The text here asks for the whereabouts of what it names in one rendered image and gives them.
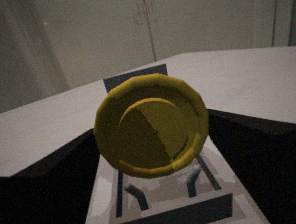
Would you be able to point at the golden yellow plate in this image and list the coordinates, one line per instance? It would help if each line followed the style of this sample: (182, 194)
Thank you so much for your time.
(151, 126)

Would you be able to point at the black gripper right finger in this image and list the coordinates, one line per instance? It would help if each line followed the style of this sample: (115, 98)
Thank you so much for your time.
(262, 154)

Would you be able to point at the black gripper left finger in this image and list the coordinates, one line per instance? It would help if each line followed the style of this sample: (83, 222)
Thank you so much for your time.
(57, 189)

